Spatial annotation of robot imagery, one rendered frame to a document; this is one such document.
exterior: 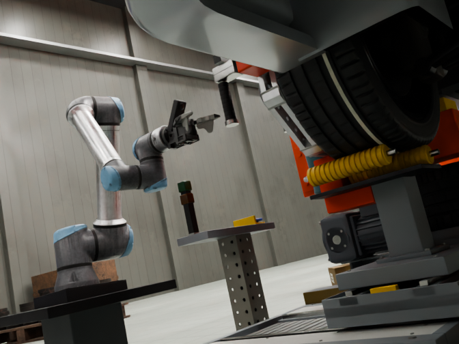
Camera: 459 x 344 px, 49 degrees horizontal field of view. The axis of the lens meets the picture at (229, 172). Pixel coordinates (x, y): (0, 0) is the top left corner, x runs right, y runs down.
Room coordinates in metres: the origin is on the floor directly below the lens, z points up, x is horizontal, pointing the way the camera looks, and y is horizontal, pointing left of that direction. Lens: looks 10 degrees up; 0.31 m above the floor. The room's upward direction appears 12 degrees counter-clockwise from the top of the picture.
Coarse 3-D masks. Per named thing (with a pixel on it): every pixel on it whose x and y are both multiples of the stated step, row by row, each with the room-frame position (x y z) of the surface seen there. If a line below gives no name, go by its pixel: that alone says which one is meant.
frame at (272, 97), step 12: (264, 84) 1.38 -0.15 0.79; (276, 84) 1.36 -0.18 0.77; (264, 96) 1.39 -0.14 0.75; (276, 96) 1.37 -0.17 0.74; (276, 108) 1.41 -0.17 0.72; (288, 108) 1.39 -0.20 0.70; (288, 120) 1.45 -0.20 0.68; (288, 132) 1.46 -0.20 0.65; (300, 132) 1.48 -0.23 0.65; (300, 144) 1.48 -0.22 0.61; (312, 144) 1.47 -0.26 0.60; (312, 156) 1.53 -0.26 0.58; (324, 156) 1.59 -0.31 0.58
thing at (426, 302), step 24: (360, 288) 1.39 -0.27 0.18; (384, 288) 1.28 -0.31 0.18; (408, 288) 1.25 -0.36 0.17; (432, 288) 1.21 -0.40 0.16; (456, 288) 1.18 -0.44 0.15; (336, 312) 1.38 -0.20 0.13; (360, 312) 1.33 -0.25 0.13; (384, 312) 1.29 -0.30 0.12; (408, 312) 1.25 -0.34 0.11; (432, 312) 1.22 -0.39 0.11; (456, 312) 1.18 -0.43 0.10
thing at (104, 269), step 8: (96, 264) 8.00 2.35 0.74; (104, 264) 8.13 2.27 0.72; (112, 264) 8.28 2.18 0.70; (48, 272) 7.93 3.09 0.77; (56, 272) 7.84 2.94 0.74; (96, 272) 7.98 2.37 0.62; (104, 272) 8.10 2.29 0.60; (112, 272) 8.25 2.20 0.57; (32, 280) 8.15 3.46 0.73; (40, 280) 8.05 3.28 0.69; (48, 280) 7.94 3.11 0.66; (112, 280) 8.23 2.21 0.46; (40, 288) 8.06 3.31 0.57
